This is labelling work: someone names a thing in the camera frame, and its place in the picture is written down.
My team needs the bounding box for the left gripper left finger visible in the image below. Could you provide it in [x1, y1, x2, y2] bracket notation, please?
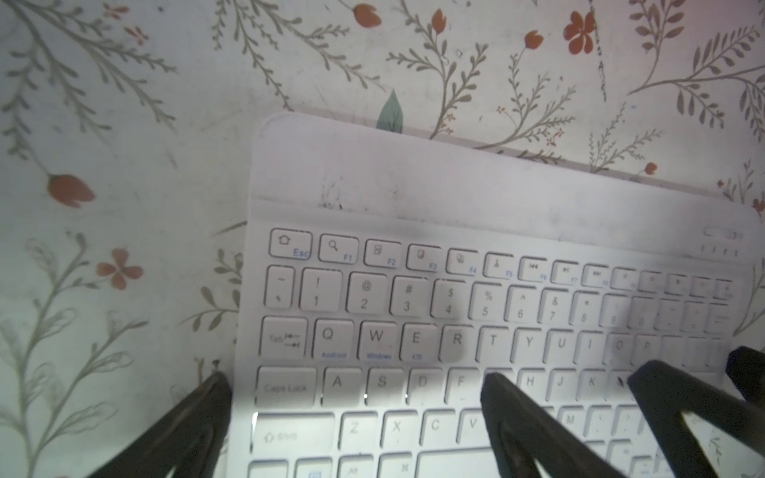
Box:
[90, 372, 232, 478]

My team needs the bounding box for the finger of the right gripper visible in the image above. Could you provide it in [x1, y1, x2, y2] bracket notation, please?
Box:
[725, 347, 765, 404]
[628, 360, 764, 477]

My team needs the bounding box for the white keyboard back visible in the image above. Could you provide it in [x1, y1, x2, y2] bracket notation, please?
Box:
[226, 114, 764, 477]

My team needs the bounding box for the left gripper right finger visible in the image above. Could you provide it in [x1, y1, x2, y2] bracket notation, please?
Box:
[480, 372, 623, 477]

